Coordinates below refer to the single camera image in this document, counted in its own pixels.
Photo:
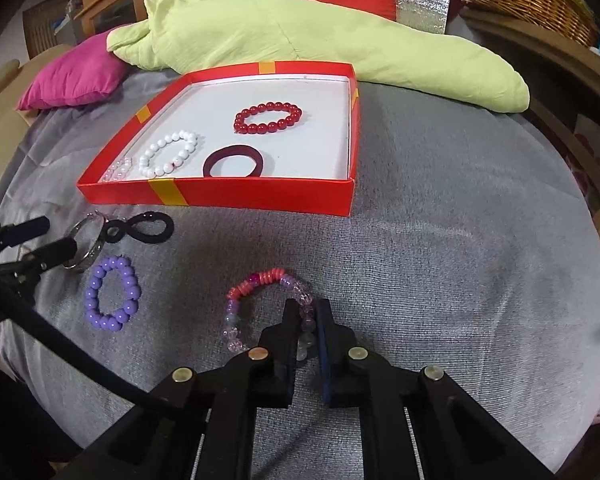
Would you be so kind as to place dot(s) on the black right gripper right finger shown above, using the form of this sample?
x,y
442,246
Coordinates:
x,y
415,425

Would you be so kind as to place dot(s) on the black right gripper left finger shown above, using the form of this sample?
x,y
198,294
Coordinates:
x,y
208,430

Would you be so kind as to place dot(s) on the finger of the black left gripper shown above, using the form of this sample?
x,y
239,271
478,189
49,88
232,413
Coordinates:
x,y
40,260
16,234

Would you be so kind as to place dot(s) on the silver metal cuff bangle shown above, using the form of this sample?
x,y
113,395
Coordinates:
x,y
83,259

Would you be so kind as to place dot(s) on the magenta pillow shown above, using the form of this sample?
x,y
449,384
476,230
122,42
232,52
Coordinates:
x,y
86,74

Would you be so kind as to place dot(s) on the grey bed blanket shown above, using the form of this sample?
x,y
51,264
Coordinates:
x,y
469,246

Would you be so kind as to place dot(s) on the red shallow cardboard box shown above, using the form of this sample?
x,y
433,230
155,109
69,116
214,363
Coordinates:
x,y
277,135

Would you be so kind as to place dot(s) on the light green folded blanket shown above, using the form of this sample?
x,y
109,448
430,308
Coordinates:
x,y
190,35

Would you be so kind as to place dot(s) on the wooden shelf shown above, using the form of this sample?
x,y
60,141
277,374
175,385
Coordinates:
x,y
564,83

